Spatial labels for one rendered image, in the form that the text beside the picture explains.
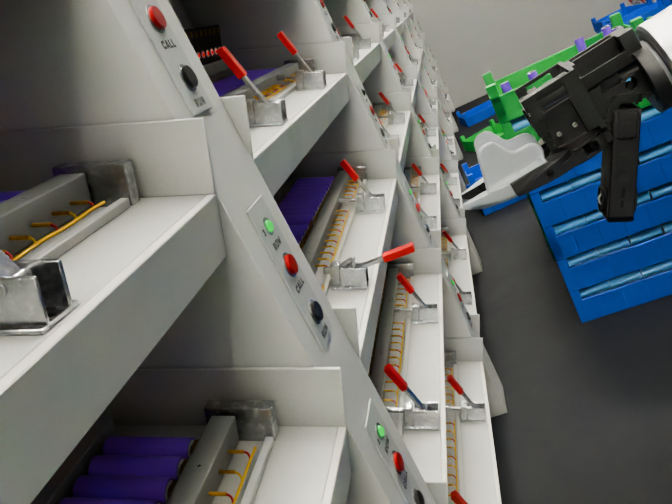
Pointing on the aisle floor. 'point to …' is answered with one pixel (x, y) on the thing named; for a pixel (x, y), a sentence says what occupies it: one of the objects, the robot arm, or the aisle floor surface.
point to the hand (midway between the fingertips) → (477, 201)
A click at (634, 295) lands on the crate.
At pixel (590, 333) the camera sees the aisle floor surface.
